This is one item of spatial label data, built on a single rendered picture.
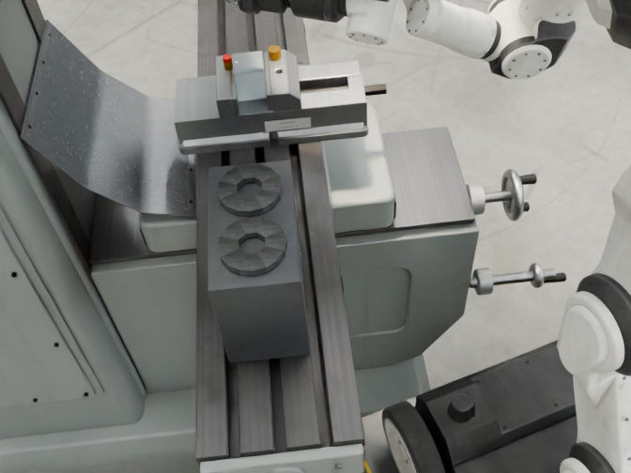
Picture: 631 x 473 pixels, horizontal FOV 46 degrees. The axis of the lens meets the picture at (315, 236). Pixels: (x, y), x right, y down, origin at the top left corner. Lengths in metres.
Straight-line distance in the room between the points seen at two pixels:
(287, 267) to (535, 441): 0.69
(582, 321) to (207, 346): 0.53
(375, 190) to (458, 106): 1.48
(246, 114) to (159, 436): 0.90
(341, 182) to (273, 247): 0.51
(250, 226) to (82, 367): 0.83
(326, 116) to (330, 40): 1.84
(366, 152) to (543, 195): 1.19
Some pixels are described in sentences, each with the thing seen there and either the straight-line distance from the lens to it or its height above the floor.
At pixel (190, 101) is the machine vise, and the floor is 1.01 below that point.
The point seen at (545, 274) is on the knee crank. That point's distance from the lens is 1.73.
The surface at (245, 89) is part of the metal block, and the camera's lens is 1.34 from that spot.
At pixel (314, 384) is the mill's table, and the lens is 1.08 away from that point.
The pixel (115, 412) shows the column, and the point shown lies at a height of 0.25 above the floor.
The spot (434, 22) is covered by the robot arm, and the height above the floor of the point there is 1.21.
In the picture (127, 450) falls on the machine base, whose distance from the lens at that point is 1.96.
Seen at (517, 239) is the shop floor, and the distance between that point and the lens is 2.46.
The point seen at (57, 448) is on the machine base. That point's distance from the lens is 1.99.
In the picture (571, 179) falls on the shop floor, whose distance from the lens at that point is 2.68.
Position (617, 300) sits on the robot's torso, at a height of 1.08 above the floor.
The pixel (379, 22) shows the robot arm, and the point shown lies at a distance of 1.14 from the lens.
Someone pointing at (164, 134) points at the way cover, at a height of 0.88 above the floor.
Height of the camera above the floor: 1.89
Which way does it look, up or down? 51 degrees down
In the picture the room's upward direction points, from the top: 5 degrees counter-clockwise
